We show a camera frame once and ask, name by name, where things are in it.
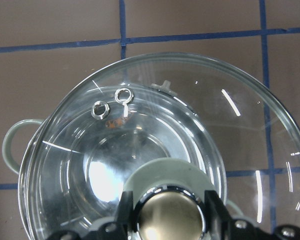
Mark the pale green cooking pot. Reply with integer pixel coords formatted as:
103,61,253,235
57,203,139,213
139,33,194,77
2,81,243,240

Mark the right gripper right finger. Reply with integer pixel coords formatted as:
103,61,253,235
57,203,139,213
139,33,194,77
204,190,232,240

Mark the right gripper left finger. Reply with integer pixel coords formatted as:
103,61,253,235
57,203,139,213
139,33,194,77
114,191,140,240

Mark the glass pot lid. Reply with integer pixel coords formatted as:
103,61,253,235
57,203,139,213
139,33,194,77
18,53,300,240

